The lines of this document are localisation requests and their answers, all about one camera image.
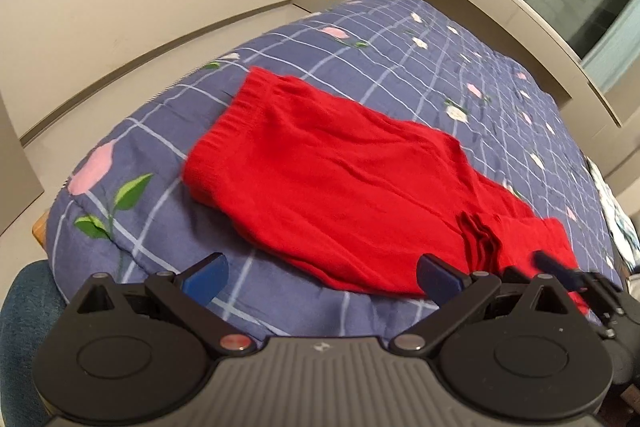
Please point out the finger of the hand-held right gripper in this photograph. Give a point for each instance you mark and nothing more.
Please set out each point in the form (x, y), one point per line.
(515, 274)
(552, 264)

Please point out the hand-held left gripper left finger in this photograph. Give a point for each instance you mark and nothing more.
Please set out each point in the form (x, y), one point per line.
(207, 279)

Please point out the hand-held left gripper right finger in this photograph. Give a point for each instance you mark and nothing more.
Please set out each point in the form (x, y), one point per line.
(439, 279)

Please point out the red pants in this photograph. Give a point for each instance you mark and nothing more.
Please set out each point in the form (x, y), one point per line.
(325, 187)

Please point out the light floral pillow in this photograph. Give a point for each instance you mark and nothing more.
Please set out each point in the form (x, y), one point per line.
(612, 207)

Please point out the blue cloth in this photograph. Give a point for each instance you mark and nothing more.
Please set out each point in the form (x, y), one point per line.
(25, 317)

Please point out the light blue curtain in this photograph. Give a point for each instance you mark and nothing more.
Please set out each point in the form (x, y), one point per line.
(617, 52)

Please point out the blue floral checked blanket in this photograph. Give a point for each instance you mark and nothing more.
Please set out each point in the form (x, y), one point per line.
(400, 57)

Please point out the wooden bed frame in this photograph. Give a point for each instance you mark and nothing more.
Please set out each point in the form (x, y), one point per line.
(40, 234)

